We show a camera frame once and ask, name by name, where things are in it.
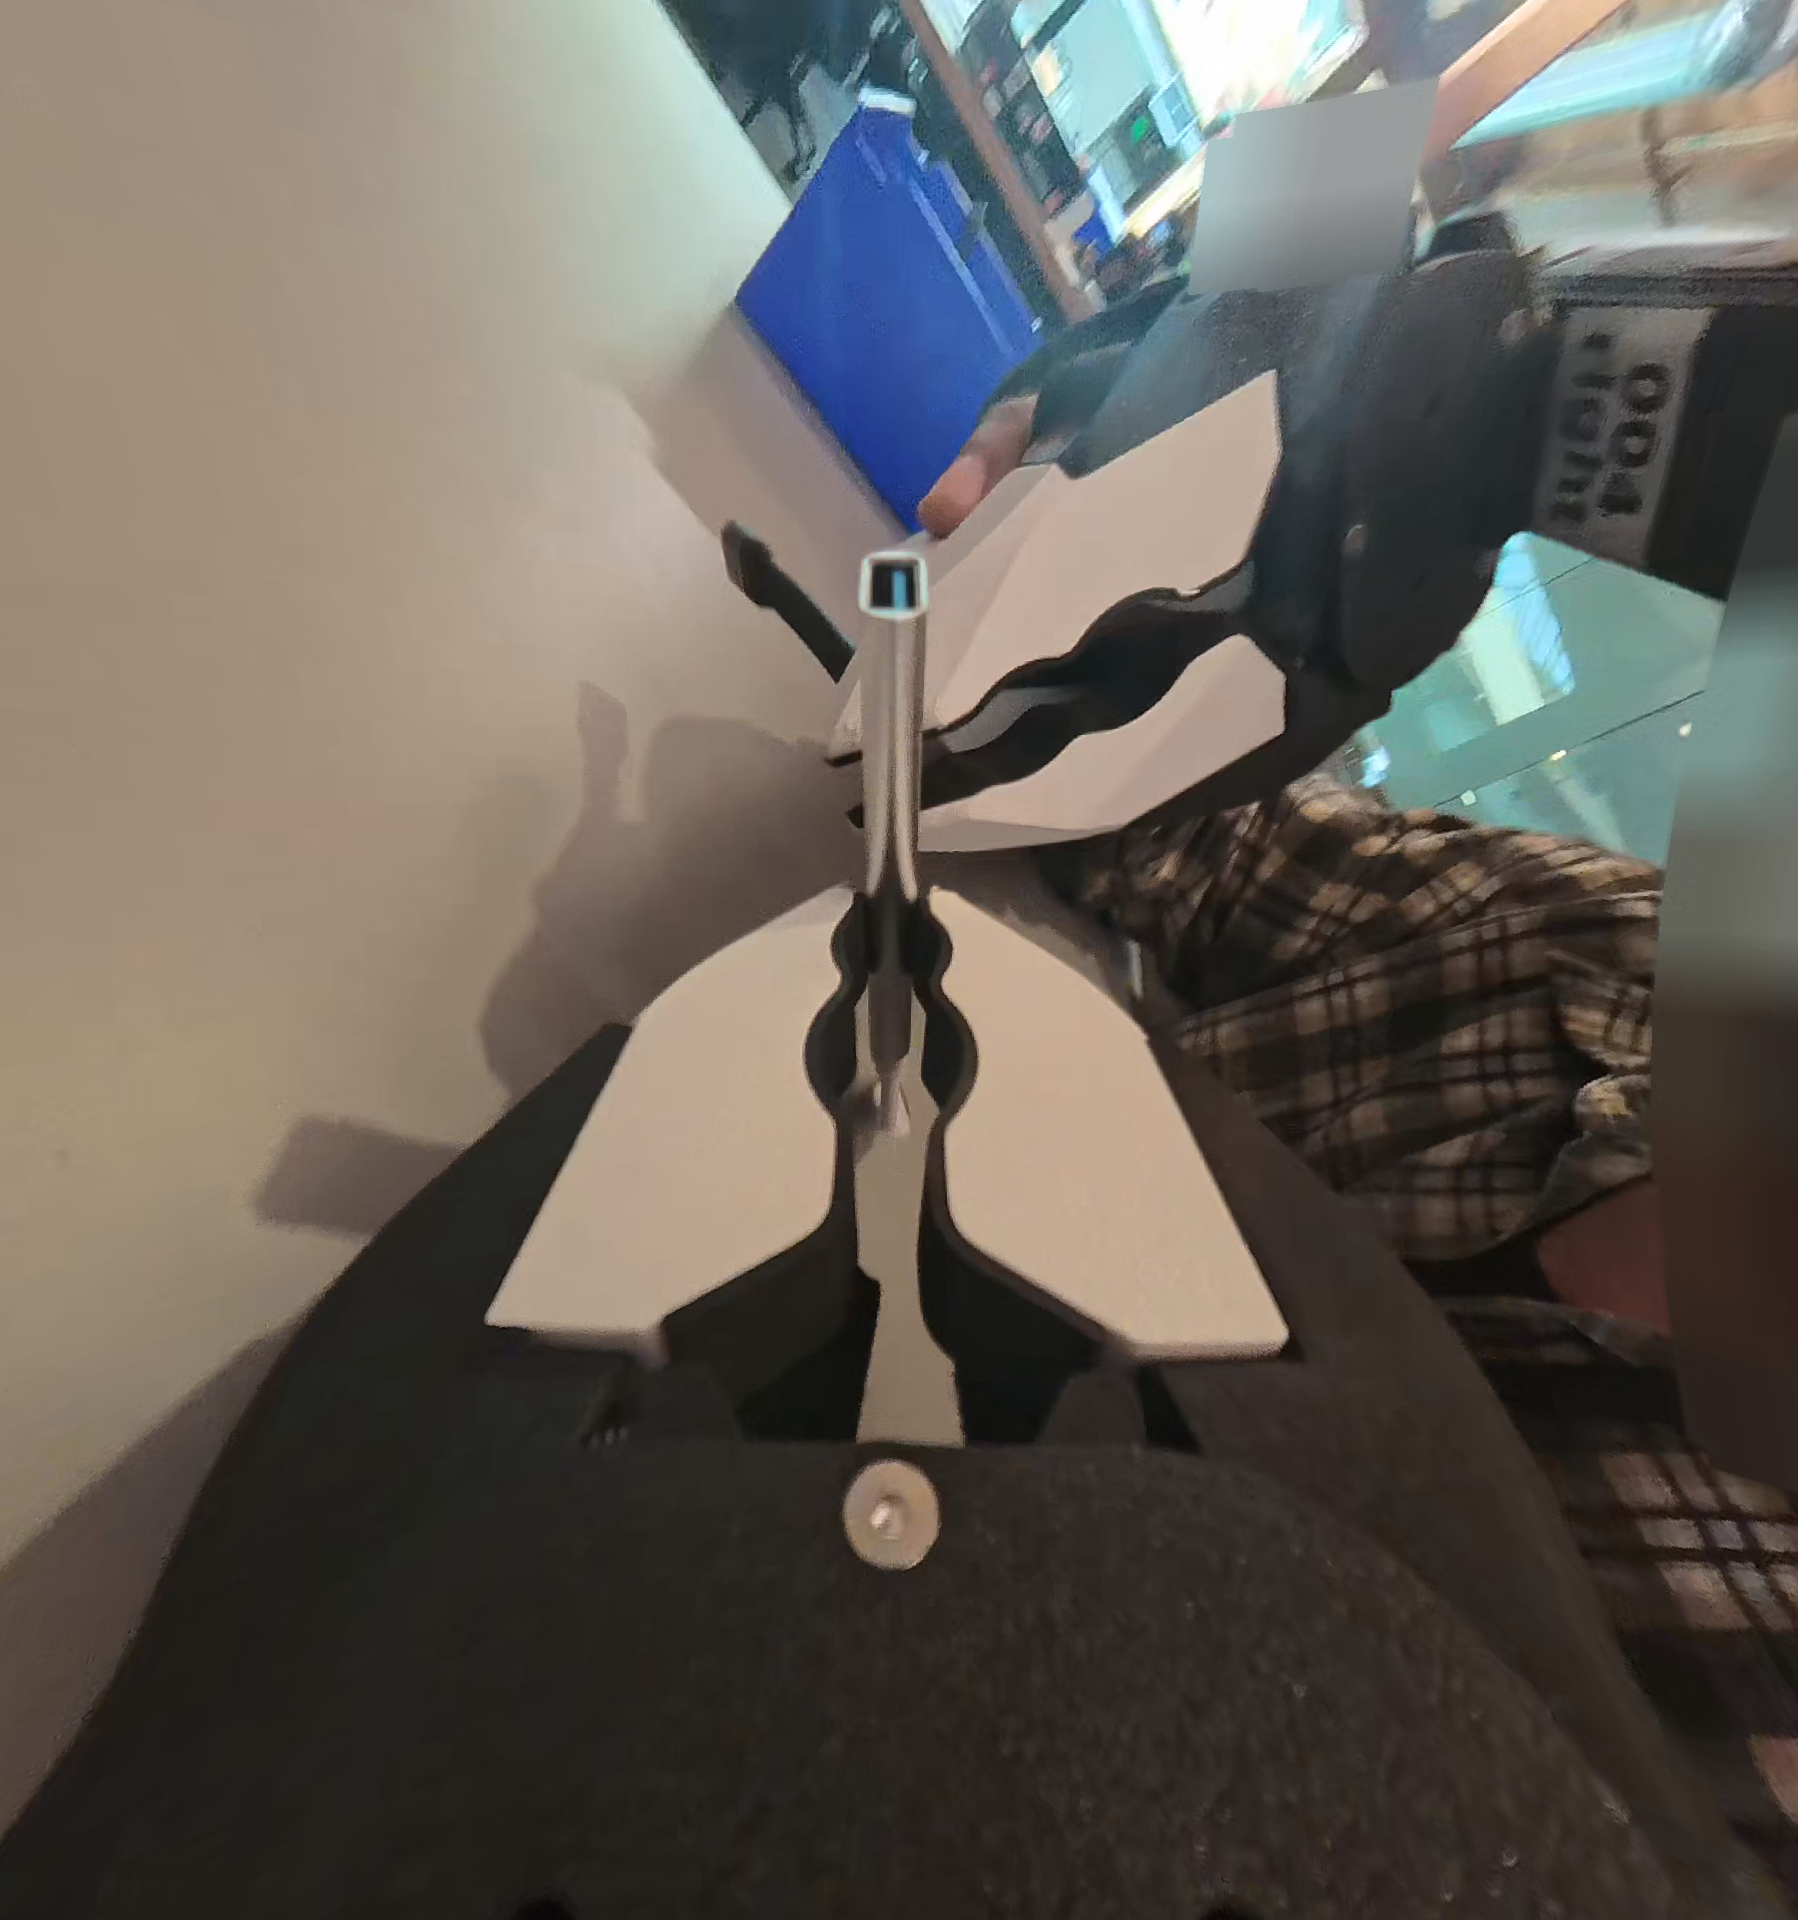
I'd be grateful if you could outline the silver metal tube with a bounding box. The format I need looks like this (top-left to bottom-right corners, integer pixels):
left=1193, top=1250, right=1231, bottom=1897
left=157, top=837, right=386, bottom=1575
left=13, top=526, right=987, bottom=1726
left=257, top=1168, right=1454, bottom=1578
left=855, top=550, right=938, bottom=1135

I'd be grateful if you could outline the person's plaid shirt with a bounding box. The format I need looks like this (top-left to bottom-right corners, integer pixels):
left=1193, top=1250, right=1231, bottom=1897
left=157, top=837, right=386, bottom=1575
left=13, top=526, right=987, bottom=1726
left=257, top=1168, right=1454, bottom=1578
left=1439, top=1298, right=1798, bottom=1907

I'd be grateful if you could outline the person's right hand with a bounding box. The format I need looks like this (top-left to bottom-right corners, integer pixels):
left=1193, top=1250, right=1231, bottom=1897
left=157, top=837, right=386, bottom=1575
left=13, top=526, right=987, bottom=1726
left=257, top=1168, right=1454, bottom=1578
left=919, top=401, right=1039, bottom=538

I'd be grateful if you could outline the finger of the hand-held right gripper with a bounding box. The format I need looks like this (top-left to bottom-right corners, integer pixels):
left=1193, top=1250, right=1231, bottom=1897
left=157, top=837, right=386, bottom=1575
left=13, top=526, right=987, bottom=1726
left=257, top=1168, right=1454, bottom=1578
left=846, top=628, right=1294, bottom=861
left=824, top=365, right=1289, bottom=771

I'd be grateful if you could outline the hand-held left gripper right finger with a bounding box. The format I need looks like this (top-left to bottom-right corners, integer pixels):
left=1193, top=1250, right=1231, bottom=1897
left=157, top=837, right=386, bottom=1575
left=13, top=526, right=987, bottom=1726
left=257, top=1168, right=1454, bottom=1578
left=915, top=885, right=1290, bottom=1363

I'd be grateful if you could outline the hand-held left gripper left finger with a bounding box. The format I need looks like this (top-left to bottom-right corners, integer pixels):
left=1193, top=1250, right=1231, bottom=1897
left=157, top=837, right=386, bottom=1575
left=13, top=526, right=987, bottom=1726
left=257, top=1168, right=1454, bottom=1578
left=482, top=885, right=878, bottom=1370

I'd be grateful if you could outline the blue plastic bin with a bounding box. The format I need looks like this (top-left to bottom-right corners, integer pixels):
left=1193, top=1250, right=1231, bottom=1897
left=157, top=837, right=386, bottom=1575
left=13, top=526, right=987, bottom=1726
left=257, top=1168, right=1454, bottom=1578
left=734, top=113, right=1052, bottom=528

